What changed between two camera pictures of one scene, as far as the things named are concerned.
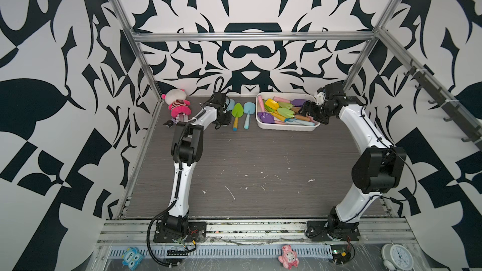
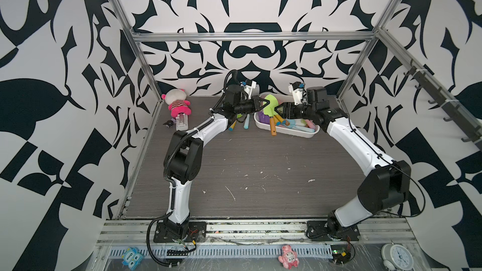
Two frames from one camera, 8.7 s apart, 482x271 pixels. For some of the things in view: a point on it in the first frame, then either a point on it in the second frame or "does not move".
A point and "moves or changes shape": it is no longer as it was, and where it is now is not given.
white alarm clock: x=396 y=258 does not move
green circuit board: x=341 y=253 does not move
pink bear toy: x=289 y=257 does not move
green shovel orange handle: x=289 y=113 moves or changes shape
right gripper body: x=319 y=113 -> x=302 y=111
